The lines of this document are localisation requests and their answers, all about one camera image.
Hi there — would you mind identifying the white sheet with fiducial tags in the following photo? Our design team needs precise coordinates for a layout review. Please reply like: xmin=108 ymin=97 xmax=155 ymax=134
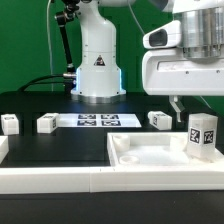
xmin=58 ymin=113 xmax=141 ymax=128

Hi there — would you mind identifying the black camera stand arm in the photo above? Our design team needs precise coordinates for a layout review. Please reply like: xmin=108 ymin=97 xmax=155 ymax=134
xmin=55 ymin=0 xmax=80 ymax=93

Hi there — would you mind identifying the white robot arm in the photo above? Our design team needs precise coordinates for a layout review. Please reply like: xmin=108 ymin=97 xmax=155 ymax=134
xmin=65 ymin=0 xmax=224 ymax=113

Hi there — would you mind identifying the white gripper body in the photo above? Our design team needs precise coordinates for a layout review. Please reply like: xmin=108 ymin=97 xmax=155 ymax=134
xmin=142 ymin=49 xmax=224 ymax=96

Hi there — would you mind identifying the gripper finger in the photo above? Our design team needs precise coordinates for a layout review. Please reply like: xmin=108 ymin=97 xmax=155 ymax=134
xmin=169 ymin=96 xmax=183 ymax=122

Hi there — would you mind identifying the white U-shaped obstacle fence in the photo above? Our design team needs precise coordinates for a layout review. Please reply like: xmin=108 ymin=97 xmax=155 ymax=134
xmin=0 ymin=134 xmax=224 ymax=195

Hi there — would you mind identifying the thin white hanging cable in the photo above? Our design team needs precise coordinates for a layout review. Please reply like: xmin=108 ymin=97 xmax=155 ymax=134
xmin=45 ymin=0 xmax=55 ymax=93

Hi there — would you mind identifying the white square tabletop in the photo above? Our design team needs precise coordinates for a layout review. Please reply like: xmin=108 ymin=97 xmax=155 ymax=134
xmin=107 ymin=132 xmax=224 ymax=167

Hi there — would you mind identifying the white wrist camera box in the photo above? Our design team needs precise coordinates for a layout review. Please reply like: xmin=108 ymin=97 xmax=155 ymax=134
xmin=143 ymin=20 xmax=182 ymax=49

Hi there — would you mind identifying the black cable bundle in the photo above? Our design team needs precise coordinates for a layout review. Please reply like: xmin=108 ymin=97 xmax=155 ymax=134
xmin=17 ymin=73 xmax=75 ymax=93

